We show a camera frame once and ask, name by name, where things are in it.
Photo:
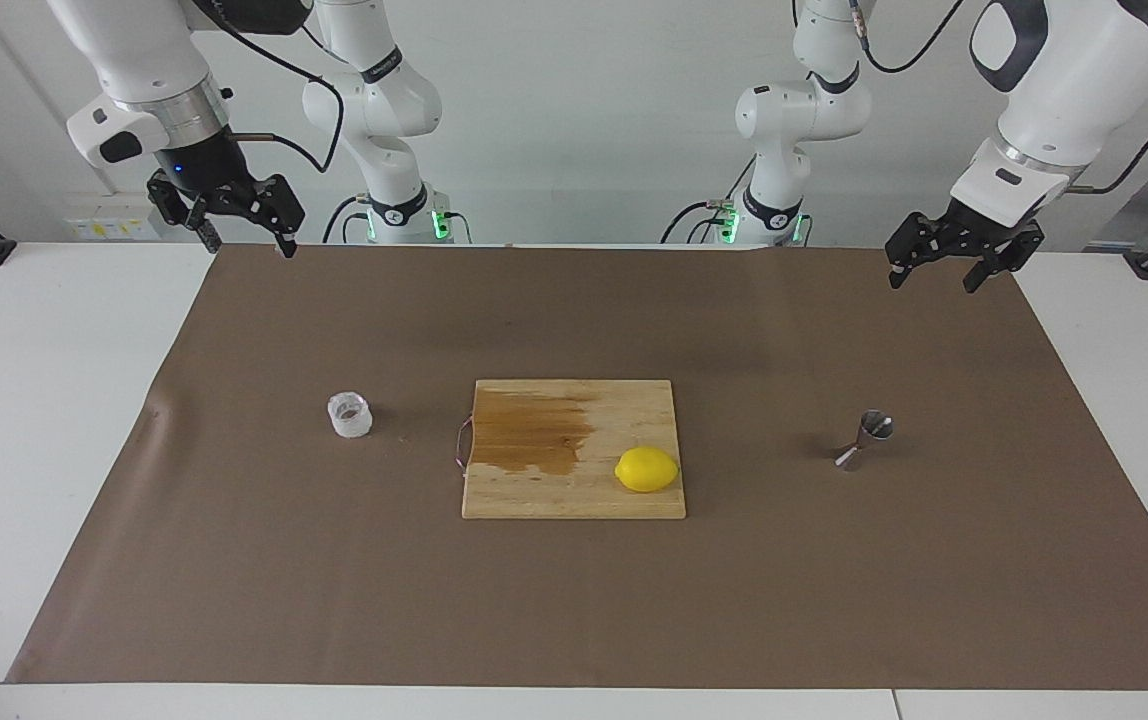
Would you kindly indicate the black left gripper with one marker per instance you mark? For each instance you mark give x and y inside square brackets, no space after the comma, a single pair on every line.
[979,228]

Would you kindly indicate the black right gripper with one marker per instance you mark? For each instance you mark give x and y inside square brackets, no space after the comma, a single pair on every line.
[199,170]

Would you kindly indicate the steel double jigger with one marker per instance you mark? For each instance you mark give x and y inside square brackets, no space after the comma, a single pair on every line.
[874,428]

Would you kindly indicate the clear plastic cup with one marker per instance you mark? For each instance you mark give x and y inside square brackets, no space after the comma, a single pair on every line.
[350,417]

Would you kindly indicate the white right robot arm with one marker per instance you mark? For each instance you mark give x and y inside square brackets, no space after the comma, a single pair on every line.
[134,50]

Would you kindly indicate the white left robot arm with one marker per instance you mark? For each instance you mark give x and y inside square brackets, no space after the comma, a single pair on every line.
[1084,60]

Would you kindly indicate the yellow lemon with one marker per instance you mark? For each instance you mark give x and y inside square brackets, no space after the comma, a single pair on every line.
[647,470]

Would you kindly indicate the brown paper table mat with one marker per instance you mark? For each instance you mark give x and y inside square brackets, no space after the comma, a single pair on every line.
[334,580]

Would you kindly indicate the wooden cutting board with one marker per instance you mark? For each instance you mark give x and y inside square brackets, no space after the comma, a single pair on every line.
[574,490]

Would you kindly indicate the white wall socket box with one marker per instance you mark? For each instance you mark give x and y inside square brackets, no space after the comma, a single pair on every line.
[114,225]

